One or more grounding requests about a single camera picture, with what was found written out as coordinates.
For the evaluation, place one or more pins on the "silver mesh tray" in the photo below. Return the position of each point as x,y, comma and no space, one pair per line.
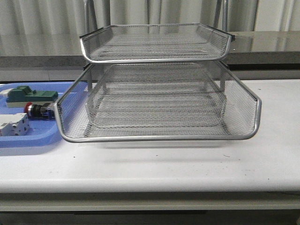
152,44
154,110
240,120

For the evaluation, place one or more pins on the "red emergency stop button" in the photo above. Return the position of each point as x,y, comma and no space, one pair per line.
45,111

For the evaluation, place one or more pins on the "green terminal block component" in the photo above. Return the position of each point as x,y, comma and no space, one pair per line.
21,95

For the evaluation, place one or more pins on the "white circuit breaker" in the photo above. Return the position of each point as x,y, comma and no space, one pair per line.
14,124

